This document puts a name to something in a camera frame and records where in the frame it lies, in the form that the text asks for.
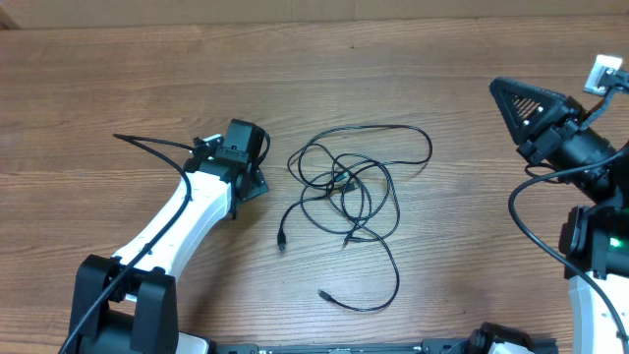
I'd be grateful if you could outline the thick black USB cable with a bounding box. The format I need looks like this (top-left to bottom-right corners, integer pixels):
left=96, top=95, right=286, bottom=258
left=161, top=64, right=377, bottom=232
left=276, top=151, right=402, bottom=253

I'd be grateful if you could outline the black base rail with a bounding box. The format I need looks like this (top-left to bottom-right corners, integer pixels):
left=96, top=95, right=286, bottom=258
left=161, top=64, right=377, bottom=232
left=196, top=322, right=559, bottom=354

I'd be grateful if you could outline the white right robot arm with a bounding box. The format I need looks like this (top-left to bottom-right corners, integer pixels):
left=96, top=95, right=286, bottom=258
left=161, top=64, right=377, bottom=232
left=489, top=72, right=628, bottom=353

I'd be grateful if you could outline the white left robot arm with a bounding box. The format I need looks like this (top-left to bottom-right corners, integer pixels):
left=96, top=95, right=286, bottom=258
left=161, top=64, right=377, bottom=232
left=60, top=147, right=268, bottom=354

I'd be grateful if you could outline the thin black braided cable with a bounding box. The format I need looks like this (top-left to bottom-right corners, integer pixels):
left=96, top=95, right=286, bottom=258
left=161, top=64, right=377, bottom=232
left=299, top=166, right=402, bottom=314

